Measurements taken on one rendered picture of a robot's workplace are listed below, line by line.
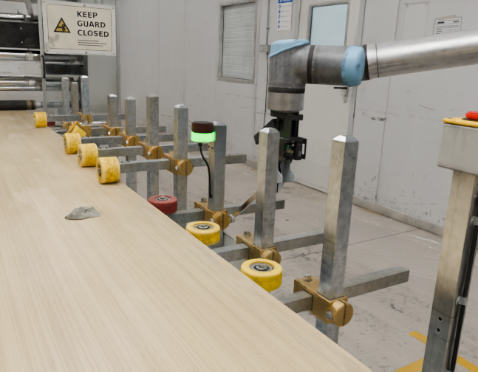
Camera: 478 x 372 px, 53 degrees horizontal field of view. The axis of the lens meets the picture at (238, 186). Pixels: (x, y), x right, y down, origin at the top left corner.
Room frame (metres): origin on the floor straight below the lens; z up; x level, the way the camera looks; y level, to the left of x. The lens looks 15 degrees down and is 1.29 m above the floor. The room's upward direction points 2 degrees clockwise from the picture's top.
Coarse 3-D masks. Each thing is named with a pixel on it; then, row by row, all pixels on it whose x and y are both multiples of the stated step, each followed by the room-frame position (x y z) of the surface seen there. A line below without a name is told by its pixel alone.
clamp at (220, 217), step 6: (198, 204) 1.36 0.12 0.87; (204, 204) 1.36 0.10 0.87; (204, 210) 1.33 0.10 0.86; (210, 210) 1.30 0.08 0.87; (216, 210) 1.30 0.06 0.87; (222, 210) 1.31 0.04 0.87; (204, 216) 1.33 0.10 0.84; (210, 216) 1.30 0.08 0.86; (216, 216) 1.28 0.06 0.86; (222, 216) 1.29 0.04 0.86; (228, 216) 1.29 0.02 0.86; (216, 222) 1.27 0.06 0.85; (222, 222) 1.29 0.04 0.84; (228, 222) 1.29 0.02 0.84; (222, 228) 1.29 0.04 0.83
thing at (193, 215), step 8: (280, 200) 1.47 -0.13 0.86; (224, 208) 1.36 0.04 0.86; (232, 208) 1.38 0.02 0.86; (248, 208) 1.41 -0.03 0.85; (280, 208) 1.47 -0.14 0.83; (168, 216) 1.27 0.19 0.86; (176, 216) 1.29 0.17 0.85; (184, 216) 1.30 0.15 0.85; (192, 216) 1.31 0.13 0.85; (200, 216) 1.32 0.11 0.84
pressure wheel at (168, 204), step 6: (150, 198) 1.28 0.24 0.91; (156, 198) 1.29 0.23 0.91; (162, 198) 1.27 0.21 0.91; (168, 198) 1.29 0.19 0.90; (174, 198) 1.29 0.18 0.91; (156, 204) 1.24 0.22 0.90; (162, 204) 1.24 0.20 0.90; (168, 204) 1.25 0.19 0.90; (174, 204) 1.26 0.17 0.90; (162, 210) 1.24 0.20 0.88; (168, 210) 1.25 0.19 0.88; (174, 210) 1.26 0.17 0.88
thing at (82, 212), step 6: (72, 210) 1.12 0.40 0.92; (78, 210) 1.12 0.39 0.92; (84, 210) 1.13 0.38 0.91; (90, 210) 1.12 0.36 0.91; (96, 210) 1.14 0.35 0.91; (66, 216) 1.09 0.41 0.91; (72, 216) 1.09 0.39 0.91; (78, 216) 1.09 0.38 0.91; (84, 216) 1.10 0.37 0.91; (90, 216) 1.11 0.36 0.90
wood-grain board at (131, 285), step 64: (0, 128) 2.41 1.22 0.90; (0, 192) 1.30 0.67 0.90; (64, 192) 1.32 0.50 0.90; (128, 192) 1.35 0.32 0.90; (0, 256) 0.86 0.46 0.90; (64, 256) 0.88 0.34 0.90; (128, 256) 0.89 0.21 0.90; (192, 256) 0.90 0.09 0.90; (0, 320) 0.63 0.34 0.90; (64, 320) 0.64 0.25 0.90; (128, 320) 0.65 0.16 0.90; (192, 320) 0.66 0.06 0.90; (256, 320) 0.66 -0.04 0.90
